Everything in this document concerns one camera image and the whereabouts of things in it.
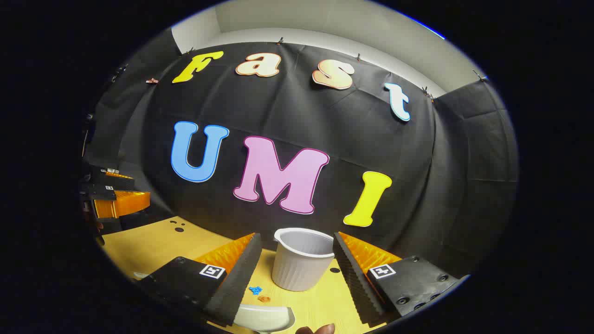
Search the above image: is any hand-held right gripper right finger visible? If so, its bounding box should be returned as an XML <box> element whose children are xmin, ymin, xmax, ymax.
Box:
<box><xmin>333</xmin><ymin>231</ymin><xmax>471</xmax><ymax>326</ymax></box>

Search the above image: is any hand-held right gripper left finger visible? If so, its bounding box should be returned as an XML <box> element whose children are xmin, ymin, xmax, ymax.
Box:
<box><xmin>138</xmin><ymin>233</ymin><xmax>263</xmax><ymax>327</ymax></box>

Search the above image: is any white plastic dustpan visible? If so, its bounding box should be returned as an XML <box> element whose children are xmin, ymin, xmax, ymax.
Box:
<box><xmin>233</xmin><ymin>304</ymin><xmax>296</xmax><ymax>334</ymax></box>

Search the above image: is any white ribbed garbage bin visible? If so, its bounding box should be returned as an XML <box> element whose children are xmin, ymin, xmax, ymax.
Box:
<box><xmin>271</xmin><ymin>227</ymin><xmax>336</xmax><ymax>292</ymax></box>

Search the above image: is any wooden desktop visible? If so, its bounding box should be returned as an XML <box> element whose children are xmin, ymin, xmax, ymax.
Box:
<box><xmin>100</xmin><ymin>216</ymin><xmax>404</xmax><ymax>334</ymax></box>

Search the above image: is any black backdrop cloth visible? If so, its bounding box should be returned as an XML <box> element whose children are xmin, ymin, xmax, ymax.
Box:
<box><xmin>84</xmin><ymin>28</ymin><xmax>519</xmax><ymax>279</ymax></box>

